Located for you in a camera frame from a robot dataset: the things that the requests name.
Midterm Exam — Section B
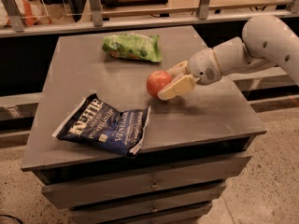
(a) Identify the grey drawer cabinet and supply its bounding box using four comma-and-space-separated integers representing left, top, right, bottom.
21, 34, 265, 224

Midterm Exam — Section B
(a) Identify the blue Kettle chip bag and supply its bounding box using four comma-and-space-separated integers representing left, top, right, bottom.
52, 93, 150, 157

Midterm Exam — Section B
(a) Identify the metal railing with posts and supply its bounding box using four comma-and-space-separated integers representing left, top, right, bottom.
0, 0, 298, 37

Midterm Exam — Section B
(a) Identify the red apple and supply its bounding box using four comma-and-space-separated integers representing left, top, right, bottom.
147, 70, 173, 98

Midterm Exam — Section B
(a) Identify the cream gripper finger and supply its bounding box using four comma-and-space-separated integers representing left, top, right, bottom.
167, 61, 190, 77
158, 74, 196, 100

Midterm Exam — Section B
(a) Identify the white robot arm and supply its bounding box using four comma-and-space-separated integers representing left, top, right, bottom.
158, 15, 299, 100

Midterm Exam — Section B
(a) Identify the green chip bag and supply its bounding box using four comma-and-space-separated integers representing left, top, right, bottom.
102, 33, 163, 63

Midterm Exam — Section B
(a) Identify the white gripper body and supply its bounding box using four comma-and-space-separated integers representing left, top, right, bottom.
189, 49, 222, 85

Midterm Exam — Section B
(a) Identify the orange white bag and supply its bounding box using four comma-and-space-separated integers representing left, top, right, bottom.
0, 0, 52, 27

